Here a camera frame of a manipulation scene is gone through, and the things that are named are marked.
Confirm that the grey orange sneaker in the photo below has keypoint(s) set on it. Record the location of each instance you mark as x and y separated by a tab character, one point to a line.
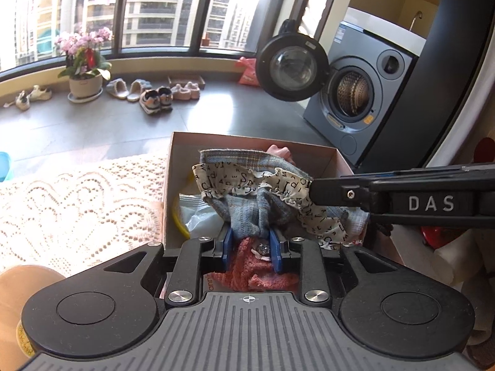
165	98
150	102

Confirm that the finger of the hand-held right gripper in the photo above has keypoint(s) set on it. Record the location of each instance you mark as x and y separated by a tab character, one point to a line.
336	195

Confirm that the red bag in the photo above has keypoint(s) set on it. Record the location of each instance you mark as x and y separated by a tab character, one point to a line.
247	73

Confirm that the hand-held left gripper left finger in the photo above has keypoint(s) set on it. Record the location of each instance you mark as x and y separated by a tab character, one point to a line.
228	244

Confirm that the grey plaid cloth letter ruffle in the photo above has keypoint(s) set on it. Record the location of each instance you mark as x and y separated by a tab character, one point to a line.
247	208

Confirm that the tan round container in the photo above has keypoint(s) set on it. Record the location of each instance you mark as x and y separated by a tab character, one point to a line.
23	286

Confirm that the round washing machine door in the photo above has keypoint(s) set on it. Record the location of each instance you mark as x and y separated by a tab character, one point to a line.
292	65

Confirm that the pink cardboard box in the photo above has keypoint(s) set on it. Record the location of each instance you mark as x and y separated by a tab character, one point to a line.
247	141

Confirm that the white lace blanket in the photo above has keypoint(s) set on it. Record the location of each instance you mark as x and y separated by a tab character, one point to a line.
77	208

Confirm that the dark window frame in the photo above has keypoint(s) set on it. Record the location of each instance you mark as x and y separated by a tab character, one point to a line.
195	27

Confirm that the white shoe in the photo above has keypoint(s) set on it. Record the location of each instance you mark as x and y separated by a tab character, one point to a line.
19	101
40	92

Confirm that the cardboard shoe tray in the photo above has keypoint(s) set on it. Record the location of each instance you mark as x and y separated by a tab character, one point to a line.
185	79

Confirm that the pink fuzzy slipper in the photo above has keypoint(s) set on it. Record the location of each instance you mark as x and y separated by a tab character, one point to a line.
180	92
193	91

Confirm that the dark framed narrow window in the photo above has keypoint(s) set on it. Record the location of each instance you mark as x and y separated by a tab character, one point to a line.
317	4

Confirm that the white plastic packet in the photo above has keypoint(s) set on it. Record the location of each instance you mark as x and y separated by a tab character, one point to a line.
203	218

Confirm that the white counter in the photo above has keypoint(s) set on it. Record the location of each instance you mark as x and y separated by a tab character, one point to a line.
386	27

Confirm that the coral knitted cloth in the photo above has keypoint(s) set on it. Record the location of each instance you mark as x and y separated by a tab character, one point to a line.
247	276

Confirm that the red plastic item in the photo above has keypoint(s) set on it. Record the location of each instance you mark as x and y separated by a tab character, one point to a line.
444	237

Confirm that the grey washing machine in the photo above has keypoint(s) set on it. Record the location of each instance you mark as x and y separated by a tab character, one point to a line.
359	96

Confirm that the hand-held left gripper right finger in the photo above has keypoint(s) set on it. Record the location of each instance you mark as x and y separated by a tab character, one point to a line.
275	254

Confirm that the potted pink orchid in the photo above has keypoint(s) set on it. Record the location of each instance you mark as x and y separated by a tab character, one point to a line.
83	65

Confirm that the light blue item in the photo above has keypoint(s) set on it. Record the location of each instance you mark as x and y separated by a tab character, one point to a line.
4	166

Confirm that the grey slipper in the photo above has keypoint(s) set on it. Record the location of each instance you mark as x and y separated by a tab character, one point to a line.
116	88
139	89

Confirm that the metal faucet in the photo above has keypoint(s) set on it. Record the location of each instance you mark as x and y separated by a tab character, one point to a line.
414	19

